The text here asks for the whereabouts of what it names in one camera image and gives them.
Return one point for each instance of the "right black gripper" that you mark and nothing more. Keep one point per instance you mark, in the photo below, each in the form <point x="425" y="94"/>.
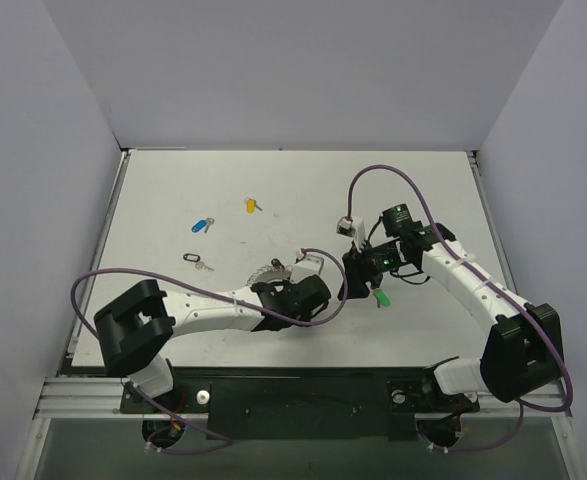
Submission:
<point x="354" y="275"/>

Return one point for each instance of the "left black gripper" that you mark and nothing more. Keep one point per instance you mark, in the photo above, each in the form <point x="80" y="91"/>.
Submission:
<point x="277" y="265"/>

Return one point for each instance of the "green tag key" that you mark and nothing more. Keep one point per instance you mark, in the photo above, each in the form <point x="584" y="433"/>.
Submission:
<point x="382" y="300"/>

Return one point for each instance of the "metal disc with keyrings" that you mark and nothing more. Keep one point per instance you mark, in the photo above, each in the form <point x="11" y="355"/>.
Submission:
<point x="269" y="273"/>

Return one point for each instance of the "black tag key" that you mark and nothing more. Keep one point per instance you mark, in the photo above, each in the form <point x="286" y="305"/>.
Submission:
<point x="276" y="264"/>
<point x="197" y="261"/>

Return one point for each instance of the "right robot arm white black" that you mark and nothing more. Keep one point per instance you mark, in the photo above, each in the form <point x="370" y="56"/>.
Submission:
<point x="523" y="341"/>

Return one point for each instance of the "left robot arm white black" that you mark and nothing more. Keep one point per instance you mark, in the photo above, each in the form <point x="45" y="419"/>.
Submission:
<point x="133" y="328"/>

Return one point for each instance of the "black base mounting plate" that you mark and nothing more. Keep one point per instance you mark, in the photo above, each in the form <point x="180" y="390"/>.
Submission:
<point x="314" y="403"/>

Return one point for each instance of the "yellow tag key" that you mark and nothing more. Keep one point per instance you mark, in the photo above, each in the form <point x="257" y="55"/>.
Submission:
<point x="251" y="205"/>

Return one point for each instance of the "blue tag key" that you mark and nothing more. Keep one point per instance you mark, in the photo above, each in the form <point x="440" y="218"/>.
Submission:
<point x="203" y="225"/>

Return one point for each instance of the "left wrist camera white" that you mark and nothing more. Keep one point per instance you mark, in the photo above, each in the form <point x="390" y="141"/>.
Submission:
<point x="305" y="265"/>

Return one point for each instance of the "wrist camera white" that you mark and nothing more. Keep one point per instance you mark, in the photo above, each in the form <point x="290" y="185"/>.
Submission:
<point x="305" y="265"/>
<point x="354" y="228"/>

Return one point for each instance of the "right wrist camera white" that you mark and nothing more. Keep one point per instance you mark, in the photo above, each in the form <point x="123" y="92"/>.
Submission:
<point x="354" y="228"/>

